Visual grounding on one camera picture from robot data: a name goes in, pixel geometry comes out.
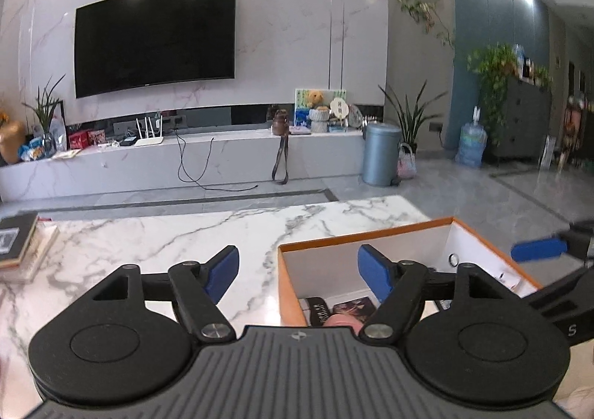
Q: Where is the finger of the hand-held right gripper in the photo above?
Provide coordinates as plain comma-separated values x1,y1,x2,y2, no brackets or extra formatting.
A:
529,266,594,314
510,220,594,263

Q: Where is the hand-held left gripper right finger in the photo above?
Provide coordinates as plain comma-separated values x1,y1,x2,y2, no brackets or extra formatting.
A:
358,244,523,346

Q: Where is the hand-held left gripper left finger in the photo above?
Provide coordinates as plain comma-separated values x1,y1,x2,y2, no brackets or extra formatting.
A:
72,245,240,346

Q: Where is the pink round container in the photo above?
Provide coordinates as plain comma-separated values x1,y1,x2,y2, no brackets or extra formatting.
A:
322,313,365,334

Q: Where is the orange cardboard box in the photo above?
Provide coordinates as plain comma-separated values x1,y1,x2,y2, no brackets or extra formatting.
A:
277,216,544,331

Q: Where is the woven basket bag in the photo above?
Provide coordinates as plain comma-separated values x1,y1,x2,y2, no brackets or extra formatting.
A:
396,143,417,179

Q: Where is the grey pedal trash can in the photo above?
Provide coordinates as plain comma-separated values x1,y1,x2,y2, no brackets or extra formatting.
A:
362,122,402,187

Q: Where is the blue water jug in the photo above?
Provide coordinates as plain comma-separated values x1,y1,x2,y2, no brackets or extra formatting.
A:
455,106,488,168

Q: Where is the dark grey cabinet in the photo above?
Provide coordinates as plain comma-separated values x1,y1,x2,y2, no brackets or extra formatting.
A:
487,76,553,164

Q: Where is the white marble television bench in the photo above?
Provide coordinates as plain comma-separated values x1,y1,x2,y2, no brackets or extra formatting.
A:
0,128,367,204

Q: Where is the white router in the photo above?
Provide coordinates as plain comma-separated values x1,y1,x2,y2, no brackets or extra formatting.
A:
134,115,165,147

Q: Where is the snake plant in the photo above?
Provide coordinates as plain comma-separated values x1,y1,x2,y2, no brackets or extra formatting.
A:
378,80,448,155

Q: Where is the white woven pot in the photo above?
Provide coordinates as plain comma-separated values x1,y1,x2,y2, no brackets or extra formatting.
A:
310,107,331,133

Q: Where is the round white fan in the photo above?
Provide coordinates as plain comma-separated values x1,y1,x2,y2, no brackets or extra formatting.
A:
329,96,349,123

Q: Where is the green and blue picture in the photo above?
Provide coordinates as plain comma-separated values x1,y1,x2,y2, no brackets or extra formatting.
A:
294,88,348,127

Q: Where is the stack of pale books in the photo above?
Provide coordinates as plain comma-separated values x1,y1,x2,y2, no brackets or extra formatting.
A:
0,220,61,284

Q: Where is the bushy green plant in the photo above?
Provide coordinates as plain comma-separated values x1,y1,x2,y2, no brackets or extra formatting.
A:
466,44,553,148

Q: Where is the dark hardcover book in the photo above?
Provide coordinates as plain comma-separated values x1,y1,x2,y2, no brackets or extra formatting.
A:
0,212,40,269

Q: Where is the white pouch bag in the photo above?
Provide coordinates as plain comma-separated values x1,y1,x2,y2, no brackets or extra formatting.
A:
49,117,68,153

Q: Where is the blue snack packet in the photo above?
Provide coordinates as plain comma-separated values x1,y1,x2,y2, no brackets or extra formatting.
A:
17,136,47,162

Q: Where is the green plant in glass vase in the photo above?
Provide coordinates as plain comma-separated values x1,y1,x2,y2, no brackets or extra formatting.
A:
21,75,66,153

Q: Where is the gold vase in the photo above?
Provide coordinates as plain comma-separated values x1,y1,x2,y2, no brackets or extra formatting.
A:
0,120,26,164

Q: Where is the hanging vine plant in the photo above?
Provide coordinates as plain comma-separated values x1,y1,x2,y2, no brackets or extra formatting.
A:
398,0,456,49

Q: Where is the black cable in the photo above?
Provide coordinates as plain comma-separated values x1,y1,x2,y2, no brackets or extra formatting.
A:
176,128,258,192

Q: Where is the black wall television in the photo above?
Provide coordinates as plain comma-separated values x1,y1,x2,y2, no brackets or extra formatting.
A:
74,0,237,99

